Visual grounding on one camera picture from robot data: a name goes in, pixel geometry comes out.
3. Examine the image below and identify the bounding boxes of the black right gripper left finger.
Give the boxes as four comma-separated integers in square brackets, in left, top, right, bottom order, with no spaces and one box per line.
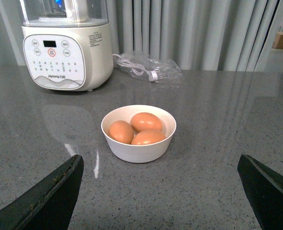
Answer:
[0,155,84,230]

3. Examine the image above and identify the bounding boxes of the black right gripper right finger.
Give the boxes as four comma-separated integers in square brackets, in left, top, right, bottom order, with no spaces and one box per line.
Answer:
[238,154,283,230]

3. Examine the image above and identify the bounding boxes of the brown egg left in bowl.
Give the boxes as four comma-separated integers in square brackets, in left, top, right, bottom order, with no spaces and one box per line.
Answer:
[108,120,134,144]

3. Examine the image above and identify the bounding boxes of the brown egg in bowl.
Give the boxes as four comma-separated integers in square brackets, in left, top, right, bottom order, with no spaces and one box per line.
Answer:
[130,112,163,133]
[108,120,134,144]
[131,129,166,145]

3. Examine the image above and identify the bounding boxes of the brown egg front in bowl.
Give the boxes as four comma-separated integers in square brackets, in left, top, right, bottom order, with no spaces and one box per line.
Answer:
[131,129,166,145]

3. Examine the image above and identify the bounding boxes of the brown egg back in bowl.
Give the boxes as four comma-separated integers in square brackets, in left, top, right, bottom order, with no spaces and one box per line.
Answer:
[130,112,163,133]

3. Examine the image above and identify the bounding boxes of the white round bowl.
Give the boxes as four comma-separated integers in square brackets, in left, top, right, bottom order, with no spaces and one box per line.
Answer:
[101,105,177,163]

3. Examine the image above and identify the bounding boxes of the white Joyoung soy milk maker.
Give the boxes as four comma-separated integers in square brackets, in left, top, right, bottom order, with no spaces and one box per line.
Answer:
[20,0,113,91]

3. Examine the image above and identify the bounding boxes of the clear plastic bag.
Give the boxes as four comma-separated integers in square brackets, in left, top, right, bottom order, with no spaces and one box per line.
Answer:
[113,51,183,86]

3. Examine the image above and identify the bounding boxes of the grey curtain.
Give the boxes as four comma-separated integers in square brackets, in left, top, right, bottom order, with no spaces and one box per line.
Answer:
[0,0,282,71]

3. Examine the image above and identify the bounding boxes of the white power cable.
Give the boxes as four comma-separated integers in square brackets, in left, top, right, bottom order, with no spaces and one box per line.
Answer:
[112,53,159,83]

